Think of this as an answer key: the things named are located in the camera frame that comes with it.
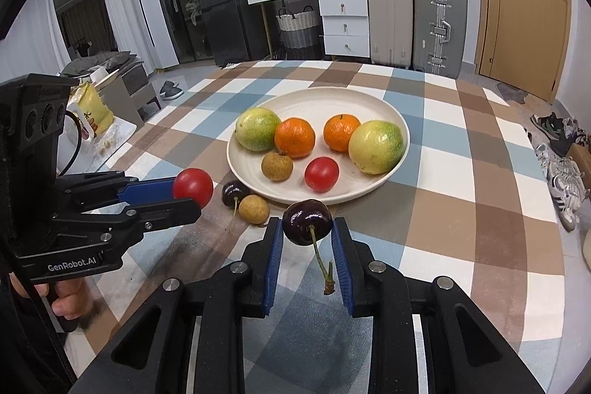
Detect dark cherry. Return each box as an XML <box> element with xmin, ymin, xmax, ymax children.
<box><xmin>221</xmin><ymin>180</ymin><xmax>252</xmax><ymax>215</ymax></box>
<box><xmin>281</xmin><ymin>199</ymin><xmax>335</xmax><ymax>296</ymax></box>

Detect red cherry tomato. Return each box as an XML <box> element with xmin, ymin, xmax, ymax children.
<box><xmin>172</xmin><ymin>168</ymin><xmax>214</xmax><ymax>209</ymax></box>
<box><xmin>304</xmin><ymin>156</ymin><xmax>339</xmax><ymax>193</ymax></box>

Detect brown longan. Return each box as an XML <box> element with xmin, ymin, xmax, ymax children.
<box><xmin>260</xmin><ymin>152</ymin><xmax>294</xmax><ymax>182</ymax></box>
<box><xmin>238</xmin><ymin>194</ymin><xmax>270</xmax><ymax>225</ymax></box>

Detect orange mandarin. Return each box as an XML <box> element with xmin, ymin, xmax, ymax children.
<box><xmin>322</xmin><ymin>114</ymin><xmax>361</xmax><ymax>153</ymax></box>
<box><xmin>274</xmin><ymin>117</ymin><xmax>315</xmax><ymax>159</ymax></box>

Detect left hand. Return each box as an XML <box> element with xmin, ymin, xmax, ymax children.
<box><xmin>35</xmin><ymin>278</ymin><xmax>93</xmax><ymax>320</ymax></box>

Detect cream round plate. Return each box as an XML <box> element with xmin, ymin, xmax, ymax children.
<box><xmin>226</xmin><ymin>87</ymin><xmax>410</xmax><ymax>205</ymax></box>

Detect grey side cabinet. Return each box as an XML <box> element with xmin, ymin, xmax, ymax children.
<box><xmin>94</xmin><ymin>60</ymin><xmax>161</xmax><ymax>128</ymax></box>

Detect grey slippers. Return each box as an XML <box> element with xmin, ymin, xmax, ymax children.
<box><xmin>159</xmin><ymin>80</ymin><xmax>184</xmax><ymax>101</ymax></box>

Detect yellow snack bag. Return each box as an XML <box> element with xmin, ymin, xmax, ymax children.
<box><xmin>68</xmin><ymin>82</ymin><xmax>114</xmax><ymax>139</ymax></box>

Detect checkered tablecloth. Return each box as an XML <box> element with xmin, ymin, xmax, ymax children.
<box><xmin>64</xmin><ymin>58</ymin><xmax>567</xmax><ymax>394</ymax></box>

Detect woven laundry basket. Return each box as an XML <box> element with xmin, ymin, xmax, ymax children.
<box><xmin>276</xmin><ymin>5</ymin><xmax>322</xmax><ymax>60</ymax></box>

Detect white sneakers on floor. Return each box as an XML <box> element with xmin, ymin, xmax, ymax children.
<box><xmin>530</xmin><ymin>113</ymin><xmax>590</xmax><ymax>232</ymax></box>

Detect beige suitcase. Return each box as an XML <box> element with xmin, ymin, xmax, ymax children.
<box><xmin>369</xmin><ymin>0</ymin><xmax>414</xmax><ymax>68</ymax></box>

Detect silver aluminium suitcase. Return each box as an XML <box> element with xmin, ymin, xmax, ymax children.
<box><xmin>413</xmin><ymin>0</ymin><xmax>468</xmax><ymax>79</ymax></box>

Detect wooden door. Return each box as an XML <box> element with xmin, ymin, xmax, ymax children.
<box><xmin>476</xmin><ymin>0</ymin><xmax>571</xmax><ymax>102</ymax></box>

